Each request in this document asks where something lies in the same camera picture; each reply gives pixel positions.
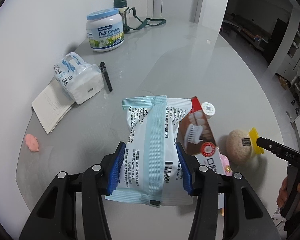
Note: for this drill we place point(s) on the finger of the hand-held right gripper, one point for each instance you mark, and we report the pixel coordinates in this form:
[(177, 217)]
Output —
[(277, 151)]

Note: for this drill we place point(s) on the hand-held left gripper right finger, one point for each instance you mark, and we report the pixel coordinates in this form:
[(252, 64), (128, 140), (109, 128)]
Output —
[(183, 172)]

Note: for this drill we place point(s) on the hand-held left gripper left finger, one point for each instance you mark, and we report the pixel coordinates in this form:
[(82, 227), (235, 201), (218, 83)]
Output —
[(115, 170)]

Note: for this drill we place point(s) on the yellow plastic bowl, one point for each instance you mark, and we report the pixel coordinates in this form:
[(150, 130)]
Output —
[(255, 136)]

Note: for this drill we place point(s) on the blue and white packet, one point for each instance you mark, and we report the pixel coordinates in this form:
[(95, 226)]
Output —
[(150, 140)]

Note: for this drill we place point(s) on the beige plush ball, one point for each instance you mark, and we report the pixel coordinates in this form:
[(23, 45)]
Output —
[(240, 147)]

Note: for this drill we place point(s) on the pink printed wrapper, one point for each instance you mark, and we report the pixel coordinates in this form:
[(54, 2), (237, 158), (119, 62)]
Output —
[(226, 165)]

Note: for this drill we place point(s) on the red toothpaste box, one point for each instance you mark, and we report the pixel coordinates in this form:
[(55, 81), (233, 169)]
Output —
[(197, 127)]

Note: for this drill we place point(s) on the cardboard box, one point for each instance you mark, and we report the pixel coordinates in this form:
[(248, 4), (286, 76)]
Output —
[(284, 82)]

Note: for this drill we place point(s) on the small white round bottle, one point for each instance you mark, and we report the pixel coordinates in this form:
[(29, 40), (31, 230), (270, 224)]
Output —
[(208, 110)]

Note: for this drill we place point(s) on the tall grey cabinet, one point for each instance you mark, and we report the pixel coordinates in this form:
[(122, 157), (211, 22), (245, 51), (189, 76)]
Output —
[(287, 42)]

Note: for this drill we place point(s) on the pink pig toy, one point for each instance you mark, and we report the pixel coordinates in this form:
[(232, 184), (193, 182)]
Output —
[(32, 142)]

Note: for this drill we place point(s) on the paper notebook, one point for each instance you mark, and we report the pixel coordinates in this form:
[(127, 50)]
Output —
[(50, 107)]

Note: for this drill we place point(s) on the tissue pack in plastic wrap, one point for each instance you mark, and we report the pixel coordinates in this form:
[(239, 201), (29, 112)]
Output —
[(82, 85)]

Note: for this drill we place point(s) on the black pen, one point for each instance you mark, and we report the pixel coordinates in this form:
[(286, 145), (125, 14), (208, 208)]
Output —
[(106, 77)]

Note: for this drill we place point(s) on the dark sofa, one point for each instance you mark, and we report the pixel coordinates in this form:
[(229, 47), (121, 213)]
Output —
[(245, 30)]

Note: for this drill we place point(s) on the full cream milk powder jar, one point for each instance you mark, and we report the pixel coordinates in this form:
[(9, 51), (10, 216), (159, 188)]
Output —
[(105, 35)]

